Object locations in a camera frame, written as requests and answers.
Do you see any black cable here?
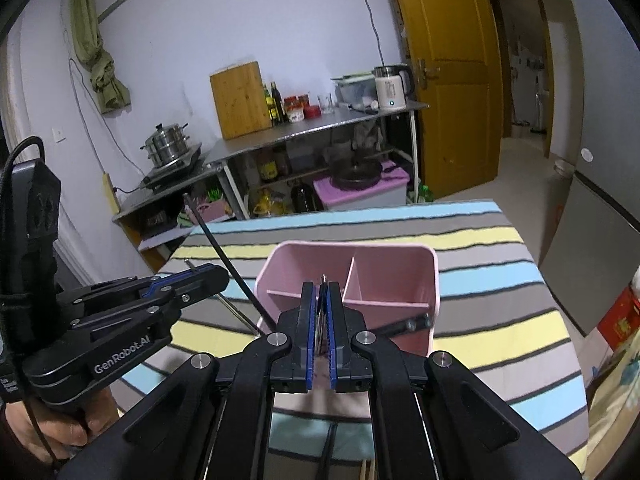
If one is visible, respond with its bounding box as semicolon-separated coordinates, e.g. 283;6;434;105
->
0;135;91;466

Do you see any portable gas stove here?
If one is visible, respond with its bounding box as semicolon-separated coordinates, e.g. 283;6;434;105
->
140;143;202;190

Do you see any dark oil bottle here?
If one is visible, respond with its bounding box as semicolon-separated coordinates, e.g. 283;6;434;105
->
264;84;288;126

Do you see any pink small basket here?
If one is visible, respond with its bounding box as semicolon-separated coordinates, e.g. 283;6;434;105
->
192;190;233;223

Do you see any white electric kettle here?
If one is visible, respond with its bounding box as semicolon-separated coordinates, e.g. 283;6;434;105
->
373;64;416;110

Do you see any red cardboard box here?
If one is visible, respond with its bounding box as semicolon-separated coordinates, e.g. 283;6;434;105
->
597;285;640;350

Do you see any stainless steel steamer pot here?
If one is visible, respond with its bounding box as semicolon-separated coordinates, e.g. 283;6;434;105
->
140;124;189;168

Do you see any green plastic bottle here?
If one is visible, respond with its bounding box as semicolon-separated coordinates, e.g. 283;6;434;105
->
416;184;434;204

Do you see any clear plastic storage box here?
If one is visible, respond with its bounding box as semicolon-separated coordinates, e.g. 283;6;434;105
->
332;72;378;108

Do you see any red lidded jar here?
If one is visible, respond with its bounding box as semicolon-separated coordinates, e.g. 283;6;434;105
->
283;94;321;122

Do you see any left hand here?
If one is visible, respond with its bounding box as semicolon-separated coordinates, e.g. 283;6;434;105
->
4;388;119;464

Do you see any wall power cord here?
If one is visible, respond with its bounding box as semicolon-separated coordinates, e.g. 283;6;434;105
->
349;0;388;68

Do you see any green hanging cloth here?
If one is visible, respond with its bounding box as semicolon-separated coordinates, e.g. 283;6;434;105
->
70;0;131;114

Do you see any purple lid storage bin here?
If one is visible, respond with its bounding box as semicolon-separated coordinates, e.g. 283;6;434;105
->
312;159;410;211

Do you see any black frying pan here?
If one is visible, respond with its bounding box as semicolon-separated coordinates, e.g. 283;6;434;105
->
330;159;399;191

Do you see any yellow wooden door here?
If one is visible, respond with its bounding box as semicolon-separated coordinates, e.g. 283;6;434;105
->
398;0;504;197

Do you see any steel kitchen shelf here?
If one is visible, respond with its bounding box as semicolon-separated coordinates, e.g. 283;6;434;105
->
110;98;432;273

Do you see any wooden cutting board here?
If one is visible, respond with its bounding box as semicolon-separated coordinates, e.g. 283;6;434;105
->
209;61;272;140

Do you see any beige wooden chopstick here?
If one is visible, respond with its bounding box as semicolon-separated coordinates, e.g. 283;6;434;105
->
358;458;376;480

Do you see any grey refrigerator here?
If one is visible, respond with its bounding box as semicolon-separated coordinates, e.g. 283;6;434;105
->
541;0;639;334

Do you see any pink plastic utensil caddy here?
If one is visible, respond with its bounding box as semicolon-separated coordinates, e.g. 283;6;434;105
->
255;240;440;330

